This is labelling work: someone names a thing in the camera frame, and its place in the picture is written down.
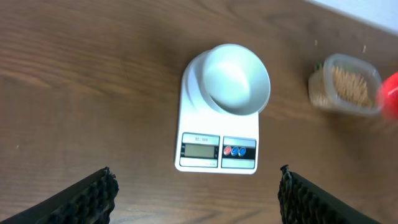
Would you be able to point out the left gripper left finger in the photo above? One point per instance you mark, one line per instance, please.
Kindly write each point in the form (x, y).
(89, 201)

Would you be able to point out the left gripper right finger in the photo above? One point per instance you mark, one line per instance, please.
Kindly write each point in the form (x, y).
(302, 202)

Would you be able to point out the red plastic scoop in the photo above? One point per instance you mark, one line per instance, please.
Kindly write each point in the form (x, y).
(387, 96)

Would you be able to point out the white digital kitchen scale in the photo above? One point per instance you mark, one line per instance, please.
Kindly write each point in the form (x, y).
(210, 141)

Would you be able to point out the grey round bowl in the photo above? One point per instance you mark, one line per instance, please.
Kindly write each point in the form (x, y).
(234, 80)

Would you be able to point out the clear plastic soybean container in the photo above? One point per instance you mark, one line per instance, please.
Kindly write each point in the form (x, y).
(345, 84)

